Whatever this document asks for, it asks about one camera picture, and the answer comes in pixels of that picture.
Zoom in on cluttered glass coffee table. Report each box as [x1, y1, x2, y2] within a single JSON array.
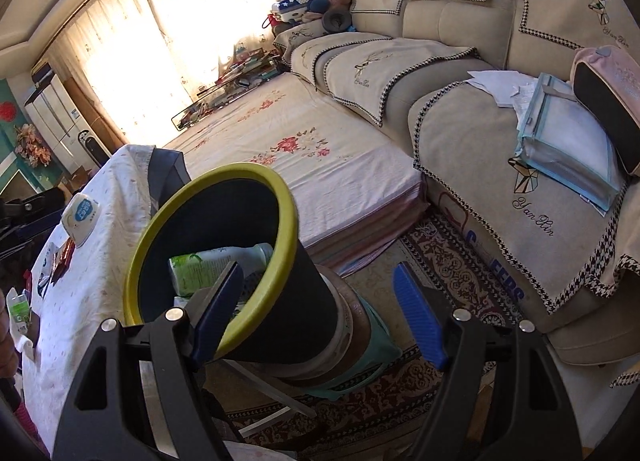
[[170, 46, 291, 132]]

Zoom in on hanging flower decoration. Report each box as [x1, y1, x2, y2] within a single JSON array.
[[15, 124, 53, 169]]

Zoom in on stack of blue folders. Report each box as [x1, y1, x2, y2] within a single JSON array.
[[515, 72, 628, 217]]

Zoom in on blue starred bag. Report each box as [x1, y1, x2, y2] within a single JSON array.
[[272, 0, 321, 24]]

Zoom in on black yellow-rimmed trash bin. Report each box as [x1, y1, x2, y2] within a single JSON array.
[[122, 164, 351, 367]]

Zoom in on loose white papers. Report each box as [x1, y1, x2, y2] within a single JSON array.
[[466, 68, 541, 109]]

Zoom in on cream curtains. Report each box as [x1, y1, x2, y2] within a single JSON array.
[[47, 0, 306, 142]]

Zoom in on grey neck pillow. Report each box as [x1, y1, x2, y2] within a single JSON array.
[[322, 8, 353, 34]]

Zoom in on white plastic bottle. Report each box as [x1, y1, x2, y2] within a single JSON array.
[[235, 242, 275, 274]]

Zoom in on pink black backpack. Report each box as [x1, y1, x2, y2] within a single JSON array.
[[570, 45, 640, 177]]

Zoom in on black tower fan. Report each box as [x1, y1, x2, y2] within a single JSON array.
[[80, 128, 111, 167]]

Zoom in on white metal frame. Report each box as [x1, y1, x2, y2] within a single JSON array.
[[220, 358, 318, 437]]

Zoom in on floral mattress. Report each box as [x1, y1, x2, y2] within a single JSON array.
[[162, 72, 431, 277]]

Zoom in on beige sofa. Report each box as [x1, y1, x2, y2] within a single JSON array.
[[272, 0, 640, 387]]

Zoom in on grey cloth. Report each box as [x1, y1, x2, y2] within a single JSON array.
[[148, 145, 193, 219]]

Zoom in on white dotted tablecloth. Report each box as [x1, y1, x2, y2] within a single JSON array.
[[20, 144, 188, 447]]

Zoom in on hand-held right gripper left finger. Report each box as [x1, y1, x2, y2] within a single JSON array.
[[52, 261, 246, 461]]

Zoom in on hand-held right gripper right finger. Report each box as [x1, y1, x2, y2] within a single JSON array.
[[393, 262, 583, 461]]

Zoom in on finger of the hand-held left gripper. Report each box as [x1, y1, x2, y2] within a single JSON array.
[[0, 218, 61, 262]]

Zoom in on green white box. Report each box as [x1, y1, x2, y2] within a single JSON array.
[[7, 291, 33, 342]]

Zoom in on teal plastic stool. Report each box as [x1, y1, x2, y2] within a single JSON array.
[[280, 271, 403, 402]]

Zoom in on red wrapper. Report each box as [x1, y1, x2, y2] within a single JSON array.
[[50, 238, 77, 284]]

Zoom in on blue tissue pack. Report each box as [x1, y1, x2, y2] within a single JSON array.
[[60, 192, 103, 248]]

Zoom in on patterned red rug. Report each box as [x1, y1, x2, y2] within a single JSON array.
[[220, 216, 531, 452]]

